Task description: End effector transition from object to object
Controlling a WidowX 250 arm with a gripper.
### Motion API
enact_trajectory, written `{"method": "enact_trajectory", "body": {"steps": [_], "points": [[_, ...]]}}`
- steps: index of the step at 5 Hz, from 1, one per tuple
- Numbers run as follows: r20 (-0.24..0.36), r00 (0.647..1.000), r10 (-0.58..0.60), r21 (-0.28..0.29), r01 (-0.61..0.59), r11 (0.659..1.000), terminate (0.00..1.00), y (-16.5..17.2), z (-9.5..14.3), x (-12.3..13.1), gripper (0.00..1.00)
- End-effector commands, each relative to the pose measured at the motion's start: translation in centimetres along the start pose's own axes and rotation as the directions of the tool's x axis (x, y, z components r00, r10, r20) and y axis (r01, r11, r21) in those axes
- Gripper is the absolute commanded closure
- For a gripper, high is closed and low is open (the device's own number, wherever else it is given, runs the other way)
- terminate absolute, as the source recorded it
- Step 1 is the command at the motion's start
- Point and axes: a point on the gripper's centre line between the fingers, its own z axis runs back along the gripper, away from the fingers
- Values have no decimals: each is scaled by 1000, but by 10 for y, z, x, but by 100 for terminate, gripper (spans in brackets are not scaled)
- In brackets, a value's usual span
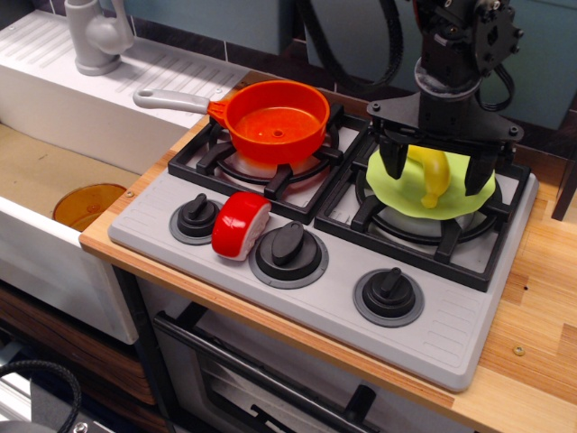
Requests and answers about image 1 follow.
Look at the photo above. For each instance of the black right burner grate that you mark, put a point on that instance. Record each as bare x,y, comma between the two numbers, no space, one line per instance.
476,250

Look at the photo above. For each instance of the grey toy faucet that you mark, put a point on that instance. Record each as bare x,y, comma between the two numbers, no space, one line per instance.
98,40

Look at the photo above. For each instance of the orange pot with grey handle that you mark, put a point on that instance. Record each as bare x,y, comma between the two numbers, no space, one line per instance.
271,122

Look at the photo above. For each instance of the black middle stove knob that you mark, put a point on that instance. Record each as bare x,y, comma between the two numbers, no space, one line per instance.
289,257

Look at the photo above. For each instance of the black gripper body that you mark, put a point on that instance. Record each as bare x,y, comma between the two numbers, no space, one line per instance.
450,125

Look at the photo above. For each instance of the grey toy stove top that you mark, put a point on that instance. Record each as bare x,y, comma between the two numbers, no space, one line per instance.
442,346

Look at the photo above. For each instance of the black burner grate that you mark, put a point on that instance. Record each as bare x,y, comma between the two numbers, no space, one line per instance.
476,250
295,190

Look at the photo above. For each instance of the yellow toy banana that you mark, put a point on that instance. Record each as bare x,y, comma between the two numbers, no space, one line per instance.
436,171

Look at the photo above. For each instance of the white toy sink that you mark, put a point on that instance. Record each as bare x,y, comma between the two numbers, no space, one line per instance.
61,131

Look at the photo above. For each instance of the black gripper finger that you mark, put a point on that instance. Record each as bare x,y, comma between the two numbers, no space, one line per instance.
479,170
393,156

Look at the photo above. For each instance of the black left burner grate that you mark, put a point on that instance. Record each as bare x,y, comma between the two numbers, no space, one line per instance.
295,190

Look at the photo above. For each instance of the black stove knob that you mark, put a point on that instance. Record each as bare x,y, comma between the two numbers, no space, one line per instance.
289,257
389,298
194,221

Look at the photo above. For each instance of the orange sink drain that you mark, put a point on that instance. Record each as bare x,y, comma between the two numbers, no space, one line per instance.
81,207

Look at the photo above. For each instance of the green plate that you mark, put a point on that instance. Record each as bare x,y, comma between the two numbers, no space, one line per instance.
405,194

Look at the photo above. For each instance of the black right stove knob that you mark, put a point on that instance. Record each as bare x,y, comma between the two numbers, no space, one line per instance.
389,298

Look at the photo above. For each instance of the black oven door handle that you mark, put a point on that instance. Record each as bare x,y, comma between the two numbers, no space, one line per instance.
349,420

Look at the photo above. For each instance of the black left stove knob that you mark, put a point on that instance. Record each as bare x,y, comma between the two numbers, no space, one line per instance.
194,221

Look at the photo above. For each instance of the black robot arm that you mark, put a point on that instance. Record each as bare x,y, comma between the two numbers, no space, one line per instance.
463,43

